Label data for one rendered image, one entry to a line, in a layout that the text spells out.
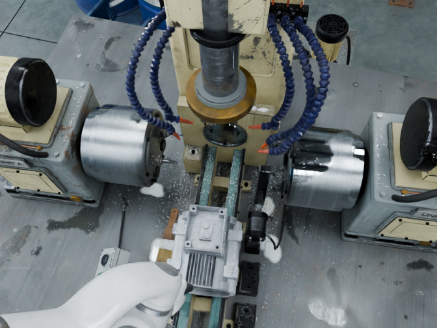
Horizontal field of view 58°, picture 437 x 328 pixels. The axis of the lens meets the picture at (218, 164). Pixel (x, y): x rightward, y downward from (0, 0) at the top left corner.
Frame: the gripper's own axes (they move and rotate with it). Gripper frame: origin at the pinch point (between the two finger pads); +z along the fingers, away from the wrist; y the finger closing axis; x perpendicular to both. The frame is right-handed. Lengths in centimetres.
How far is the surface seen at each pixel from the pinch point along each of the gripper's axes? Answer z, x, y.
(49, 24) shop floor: 196, 104, -146
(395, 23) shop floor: 212, 131, 106
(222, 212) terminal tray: 13.8, 14.4, 9.6
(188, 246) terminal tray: 7.3, 5.7, 2.6
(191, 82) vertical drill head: 9.2, 47.2, -1.6
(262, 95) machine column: 40, 50, 17
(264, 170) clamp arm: 7.6, 27.5, 19.4
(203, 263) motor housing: 10.2, 0.9, 6.4
